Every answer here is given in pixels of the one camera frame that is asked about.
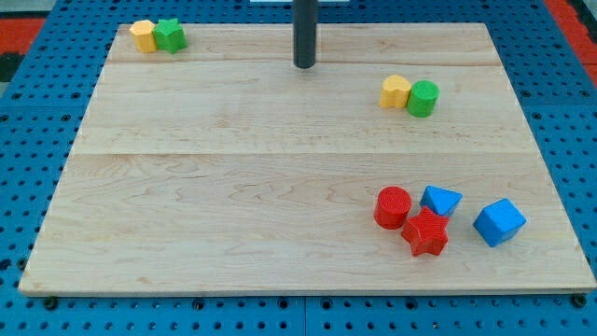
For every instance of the light wooden board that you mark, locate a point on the light wooden board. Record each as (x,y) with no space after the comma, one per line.
(223,170)

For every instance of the red cylinder block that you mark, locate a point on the red cylinder block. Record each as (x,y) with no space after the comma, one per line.
(392,207)

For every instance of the yellow heart block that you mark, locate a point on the yellow heart block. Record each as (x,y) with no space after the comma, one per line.
(395,92)

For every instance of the red star block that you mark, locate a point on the red star block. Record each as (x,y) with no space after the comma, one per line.
(426,232)

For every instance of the green cylinder block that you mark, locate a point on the green cylinder block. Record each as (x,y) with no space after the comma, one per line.
(423,98)

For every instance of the blue triangle block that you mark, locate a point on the blue triangle block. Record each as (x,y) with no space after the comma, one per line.
(441,201)

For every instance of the green star block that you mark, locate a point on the green star block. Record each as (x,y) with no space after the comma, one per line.
(169,35)

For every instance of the blue cube block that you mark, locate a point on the blue cube block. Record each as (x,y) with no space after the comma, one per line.
(499,222)

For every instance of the yellow hexagon block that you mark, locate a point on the yellow hexagon block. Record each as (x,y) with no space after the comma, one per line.
(142,36)

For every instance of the blue perforated base panel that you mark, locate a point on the blue perforated base panel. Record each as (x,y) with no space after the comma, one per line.
(46,100)

